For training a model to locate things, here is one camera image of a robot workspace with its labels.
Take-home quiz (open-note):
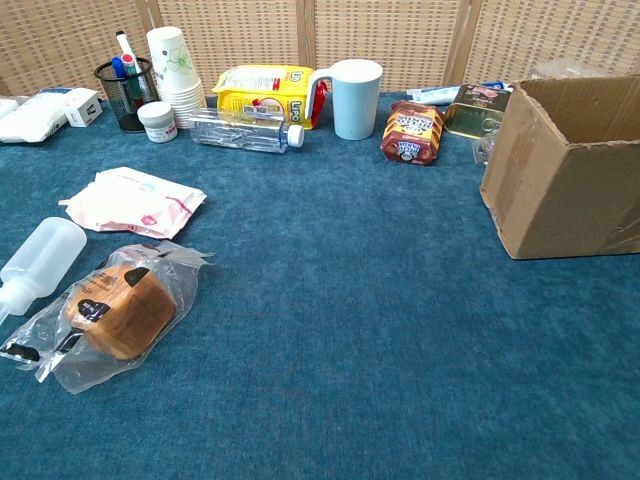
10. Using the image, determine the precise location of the bread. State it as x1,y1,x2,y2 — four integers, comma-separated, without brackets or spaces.
0,239,216,395

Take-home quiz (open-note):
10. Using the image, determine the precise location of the white marker black cap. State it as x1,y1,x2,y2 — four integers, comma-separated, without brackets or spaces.
115,30,137,61

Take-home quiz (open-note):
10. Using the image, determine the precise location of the woven rattan folding screen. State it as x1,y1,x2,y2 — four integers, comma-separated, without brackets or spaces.
0,0,640,99

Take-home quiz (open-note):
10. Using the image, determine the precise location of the clear plastic water bottle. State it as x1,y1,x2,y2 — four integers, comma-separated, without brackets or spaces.
188,107,306,155

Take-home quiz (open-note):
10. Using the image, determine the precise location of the small white box black print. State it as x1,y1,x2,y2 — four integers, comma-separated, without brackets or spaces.
63,87,104,129

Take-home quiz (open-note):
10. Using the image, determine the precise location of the black mesh pen holder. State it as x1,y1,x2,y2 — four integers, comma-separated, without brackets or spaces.
93,57,160,134

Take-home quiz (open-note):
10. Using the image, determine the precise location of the small white jar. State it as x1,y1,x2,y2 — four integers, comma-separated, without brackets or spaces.
136,101,179,144

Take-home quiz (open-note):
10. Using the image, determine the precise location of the yellow snack bag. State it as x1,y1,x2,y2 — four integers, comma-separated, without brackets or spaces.
211,64,329,131

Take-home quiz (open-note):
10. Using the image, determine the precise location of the white blue toothpaste tube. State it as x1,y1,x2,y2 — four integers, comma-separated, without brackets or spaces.
405,81,516,106

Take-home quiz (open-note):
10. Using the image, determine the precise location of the stack of paper cups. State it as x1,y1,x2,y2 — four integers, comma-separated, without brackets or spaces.
145,25,207,130

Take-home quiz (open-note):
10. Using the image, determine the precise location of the pink wet wipes pack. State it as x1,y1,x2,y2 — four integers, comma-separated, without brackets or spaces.
58,166,208,240

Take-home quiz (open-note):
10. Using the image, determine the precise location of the light blue mug white handle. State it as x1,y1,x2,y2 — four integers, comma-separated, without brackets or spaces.
306,58,384,141

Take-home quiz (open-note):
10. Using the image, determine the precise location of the translucent squeeze wash bottle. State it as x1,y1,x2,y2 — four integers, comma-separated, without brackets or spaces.
0,216,88,326

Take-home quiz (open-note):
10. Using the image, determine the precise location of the blue felt table cover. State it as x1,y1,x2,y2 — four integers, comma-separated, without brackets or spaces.
0,89,640,480

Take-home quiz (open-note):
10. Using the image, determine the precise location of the brown cardboard box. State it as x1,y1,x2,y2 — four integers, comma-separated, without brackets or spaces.
479,74,640,260

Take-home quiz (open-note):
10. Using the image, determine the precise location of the gold meat tin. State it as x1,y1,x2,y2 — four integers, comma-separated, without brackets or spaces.
443,83,514,137

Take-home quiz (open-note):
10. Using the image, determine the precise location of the brown cookie pack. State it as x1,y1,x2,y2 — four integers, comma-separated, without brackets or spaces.
381,99,446,167

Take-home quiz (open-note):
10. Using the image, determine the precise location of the white bag blue print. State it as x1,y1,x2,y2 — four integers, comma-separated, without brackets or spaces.
0,89,71,145

